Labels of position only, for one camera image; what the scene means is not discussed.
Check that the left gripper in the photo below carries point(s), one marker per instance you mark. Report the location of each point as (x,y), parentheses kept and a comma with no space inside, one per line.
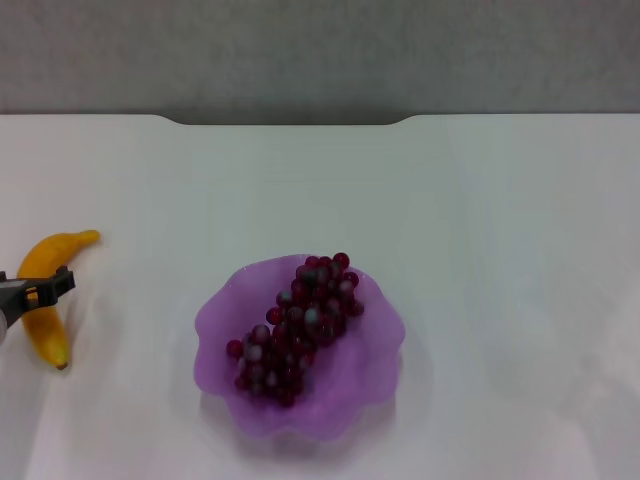
(2,330)

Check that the yellow banana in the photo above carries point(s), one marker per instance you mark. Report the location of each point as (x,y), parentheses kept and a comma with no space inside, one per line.
(50,335)

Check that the dark red grape bunch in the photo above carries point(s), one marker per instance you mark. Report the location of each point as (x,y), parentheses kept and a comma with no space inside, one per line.
(290,345)

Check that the purple wavy plastic bowl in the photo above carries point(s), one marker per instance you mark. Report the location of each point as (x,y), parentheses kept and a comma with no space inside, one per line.
(360,360)

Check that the grey fabric partition panel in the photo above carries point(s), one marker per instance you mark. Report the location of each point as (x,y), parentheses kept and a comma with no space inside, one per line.
(320,55)

